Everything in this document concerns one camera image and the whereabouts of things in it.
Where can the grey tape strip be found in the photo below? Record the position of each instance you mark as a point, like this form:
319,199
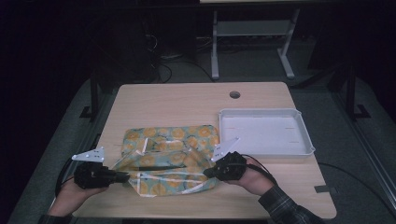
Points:
323,188

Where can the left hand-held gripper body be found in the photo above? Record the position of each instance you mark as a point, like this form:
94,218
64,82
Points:
91,175

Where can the person's right hand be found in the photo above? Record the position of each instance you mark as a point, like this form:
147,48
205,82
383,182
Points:
255,180

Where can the metal floor rail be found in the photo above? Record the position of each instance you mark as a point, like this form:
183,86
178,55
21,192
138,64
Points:
367,149

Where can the citrus print fabric bag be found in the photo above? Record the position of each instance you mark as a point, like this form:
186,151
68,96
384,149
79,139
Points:
174,137

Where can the white plastic tray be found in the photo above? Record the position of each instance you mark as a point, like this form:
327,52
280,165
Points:
264,133

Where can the person's left hand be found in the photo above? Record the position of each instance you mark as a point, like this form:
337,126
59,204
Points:
68,199

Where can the white metal table frame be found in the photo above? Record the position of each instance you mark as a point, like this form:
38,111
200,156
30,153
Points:
252,28

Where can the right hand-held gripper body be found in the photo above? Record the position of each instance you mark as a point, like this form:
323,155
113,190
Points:
230,168

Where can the black metal stand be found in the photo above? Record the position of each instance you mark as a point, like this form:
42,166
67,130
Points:
94,93
351,90

